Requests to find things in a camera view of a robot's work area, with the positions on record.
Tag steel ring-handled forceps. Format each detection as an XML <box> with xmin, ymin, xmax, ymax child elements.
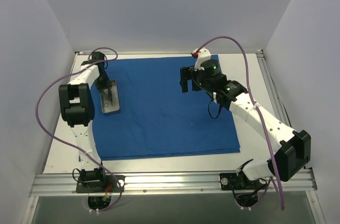
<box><xmin>101</xmin><ymin>89</ymin><xmax>112</xmax><ymax>108</ymax></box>

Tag blue surgical cloth wrap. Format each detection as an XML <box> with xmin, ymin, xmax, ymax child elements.
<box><xmin>91</xmin><ymin>57</ymin><xmax>240</xmax><ymax>160</ymax></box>

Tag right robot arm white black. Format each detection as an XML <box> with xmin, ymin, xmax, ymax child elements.
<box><xmin>180</xmin><ymin>59</ymin><xmax>311</xmax><ymax>188</ymax></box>

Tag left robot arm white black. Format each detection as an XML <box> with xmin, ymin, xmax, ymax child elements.
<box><xmin>58</xmin><ymin>49</ymin><xmax>112</xmax><ymax>192</ymax></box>

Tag stainless steel tray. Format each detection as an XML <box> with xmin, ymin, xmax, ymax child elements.
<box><xmin>100</xmin><ymin>80</ymin><xmax>121</xmax><ymax>115</ymax></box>

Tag steel ring-handled scissors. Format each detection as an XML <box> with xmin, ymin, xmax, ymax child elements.
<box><xmin>108</xmin><ymin>89</ymin><xmax>115</xmax><ymax>106</ymax></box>

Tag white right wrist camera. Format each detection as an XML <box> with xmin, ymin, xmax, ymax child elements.
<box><xmin>191</xmin><ymin>48</ymin><xmax>211</xmax><ymax>70</ymax></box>

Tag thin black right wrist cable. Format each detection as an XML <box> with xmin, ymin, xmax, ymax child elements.
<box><xmin>207</xmin><ymin>96</ymin><xmax>224</xmax><ymax>119</ymax></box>

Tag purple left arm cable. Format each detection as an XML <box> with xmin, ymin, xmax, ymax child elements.
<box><xmin>35</xmin><ymin>47</ymin><xmax>125</xmax><ymax>213</ymax></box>

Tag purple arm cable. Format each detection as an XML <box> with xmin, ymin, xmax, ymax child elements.
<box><xmin>35</xmin><ymin>47</ymin><xmax>125</xmax><ymax>213</ymax></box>
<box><xmin>193</xmin><ymin>35</ymin><xmax>286</xmax><ymax>211</ymax></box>

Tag aluminium back frame rail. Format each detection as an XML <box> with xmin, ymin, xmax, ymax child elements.
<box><xmin>76</xmin><ymin>49</ymin><xmax>264</xmax><ymax>55</ymax></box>

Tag aluminium frame rail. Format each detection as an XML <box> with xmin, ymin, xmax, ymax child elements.
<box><xmin>76</xmin><ymin>49</ymin><xmax>264</xmax><ymax>55</ymax></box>
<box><xmin>256</xmin><ymin>52</ymin><xmax>292</xmax><ymax>127</ymax></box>
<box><xmin>29</xmin><ymin>169</ymin><xmax>317</xmax><ymax>196</ymax></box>

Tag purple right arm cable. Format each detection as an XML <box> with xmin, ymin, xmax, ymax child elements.
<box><xmin>193</xmin><ymin>35</ymin><xmax>286</xmax><ymax>211</ymax></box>

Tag aluminium right frame rail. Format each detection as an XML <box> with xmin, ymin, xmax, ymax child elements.
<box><xmin>256</xmin><ymin>52</ymin><xmax>292</xmax><ymax>127</ymax></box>

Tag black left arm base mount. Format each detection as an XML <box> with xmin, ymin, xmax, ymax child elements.
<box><xmin>75</xmin><ymin>174</ymin><xmax>121</xmax><ymax>193</ymax></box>

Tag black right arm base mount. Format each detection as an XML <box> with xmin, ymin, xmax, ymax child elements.
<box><xmin>219</xmin><ymin>172</ymin><xmax>267</xmax><ymax>191</ymax></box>

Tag aluminium front frame rail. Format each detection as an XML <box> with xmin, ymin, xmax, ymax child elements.
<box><xmin>29</xmin><ymin>169</ymin><xmax>317</xmax><ymax>196</ymax></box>

